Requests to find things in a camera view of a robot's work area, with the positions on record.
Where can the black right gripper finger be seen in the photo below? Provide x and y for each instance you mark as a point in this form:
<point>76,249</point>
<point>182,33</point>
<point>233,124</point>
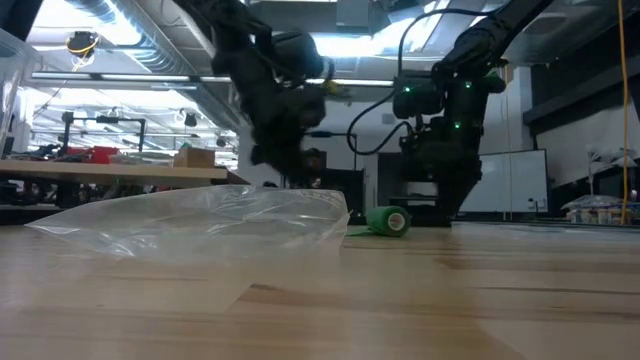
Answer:
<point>445,190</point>
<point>462,190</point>

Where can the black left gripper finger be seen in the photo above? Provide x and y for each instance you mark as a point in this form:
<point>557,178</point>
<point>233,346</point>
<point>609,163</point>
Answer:
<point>300,167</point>
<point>261,155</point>

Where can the green bandage roll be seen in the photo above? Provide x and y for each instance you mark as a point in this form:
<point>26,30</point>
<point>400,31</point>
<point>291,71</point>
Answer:
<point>387,221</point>

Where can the clear plastic zip bag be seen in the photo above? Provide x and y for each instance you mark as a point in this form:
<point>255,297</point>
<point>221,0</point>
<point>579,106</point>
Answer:
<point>200,225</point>

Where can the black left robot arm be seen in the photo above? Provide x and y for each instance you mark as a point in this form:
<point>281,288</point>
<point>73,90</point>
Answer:
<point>235,25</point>

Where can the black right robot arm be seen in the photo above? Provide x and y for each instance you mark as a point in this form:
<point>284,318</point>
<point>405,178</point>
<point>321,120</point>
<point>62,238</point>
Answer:
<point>480,45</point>

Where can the black equipment cart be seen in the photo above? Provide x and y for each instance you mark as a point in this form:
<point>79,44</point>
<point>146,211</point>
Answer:
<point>395,185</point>

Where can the whiteboard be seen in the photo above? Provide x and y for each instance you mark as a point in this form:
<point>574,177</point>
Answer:
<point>515,182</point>

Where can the cardboard box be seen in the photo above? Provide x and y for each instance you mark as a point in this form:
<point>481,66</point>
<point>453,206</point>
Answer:
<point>194,158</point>

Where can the black hanging spotlight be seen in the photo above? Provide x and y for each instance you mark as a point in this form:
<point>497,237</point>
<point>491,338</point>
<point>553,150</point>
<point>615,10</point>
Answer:
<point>190,120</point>

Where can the black metal stand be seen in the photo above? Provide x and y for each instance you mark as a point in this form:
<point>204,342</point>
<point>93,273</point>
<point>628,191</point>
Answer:
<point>142,140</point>

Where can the wrapped pack of bottles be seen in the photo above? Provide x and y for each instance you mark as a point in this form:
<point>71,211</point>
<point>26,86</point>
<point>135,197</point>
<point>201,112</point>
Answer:
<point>595,207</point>

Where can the long ceiling light fixture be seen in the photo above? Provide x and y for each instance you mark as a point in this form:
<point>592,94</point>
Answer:
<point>145,77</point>

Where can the red plastic bin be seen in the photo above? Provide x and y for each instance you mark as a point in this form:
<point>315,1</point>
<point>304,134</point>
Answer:
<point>100,155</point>

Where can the wooden workbench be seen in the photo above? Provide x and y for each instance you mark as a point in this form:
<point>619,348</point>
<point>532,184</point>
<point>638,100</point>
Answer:
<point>100,172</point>

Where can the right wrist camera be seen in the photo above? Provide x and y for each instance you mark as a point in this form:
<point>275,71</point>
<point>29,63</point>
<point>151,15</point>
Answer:
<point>408,142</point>

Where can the black metal frame rig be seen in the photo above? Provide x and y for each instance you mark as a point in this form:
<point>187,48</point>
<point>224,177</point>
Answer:
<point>345,135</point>

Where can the grey wall vent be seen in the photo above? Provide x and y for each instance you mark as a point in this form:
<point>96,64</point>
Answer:
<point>389,119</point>

